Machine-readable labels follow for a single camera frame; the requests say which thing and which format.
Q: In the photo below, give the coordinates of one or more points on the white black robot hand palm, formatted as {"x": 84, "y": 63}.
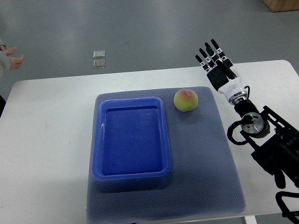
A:
{"x": 231, "y": 88}

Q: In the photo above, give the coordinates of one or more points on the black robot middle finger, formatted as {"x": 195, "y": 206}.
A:
{"x": 214, "y": 56}

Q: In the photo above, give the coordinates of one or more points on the person's hand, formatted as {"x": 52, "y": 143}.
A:
{"x": 15, "y": 62}

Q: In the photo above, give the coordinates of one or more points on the upper metal floor plate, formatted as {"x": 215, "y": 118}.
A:
{"x": 99, "y": 54}

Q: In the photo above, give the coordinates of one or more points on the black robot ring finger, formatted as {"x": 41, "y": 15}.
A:
{"x": 210, "y": 63}

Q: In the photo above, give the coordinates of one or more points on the blue plastic tray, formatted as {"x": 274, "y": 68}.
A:
{"x": 131, "y": 140}

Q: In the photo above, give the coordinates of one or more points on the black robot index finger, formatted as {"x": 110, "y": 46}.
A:
{"x": 220, "y": 52}

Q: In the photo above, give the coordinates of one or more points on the dark object at left edge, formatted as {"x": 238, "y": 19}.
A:
{"x": 2, "y": 105}

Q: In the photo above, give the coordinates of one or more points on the blue grey textured mat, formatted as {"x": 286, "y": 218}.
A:
{"x": 203, "y": 180}

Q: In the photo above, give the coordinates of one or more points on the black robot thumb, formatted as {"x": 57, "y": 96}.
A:
{"x": 227, "y": 71}

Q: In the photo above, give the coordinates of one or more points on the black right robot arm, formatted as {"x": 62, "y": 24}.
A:
{"x": 274, "y": 140}

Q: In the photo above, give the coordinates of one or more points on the grey sleeve forearm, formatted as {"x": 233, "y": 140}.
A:
{"x": 4, "y": 60}

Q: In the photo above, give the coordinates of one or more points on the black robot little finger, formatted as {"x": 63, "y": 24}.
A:
{"x": 204, "y": 65}

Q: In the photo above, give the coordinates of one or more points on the green pink peach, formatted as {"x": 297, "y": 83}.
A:
{"x": 186, "y": 100}

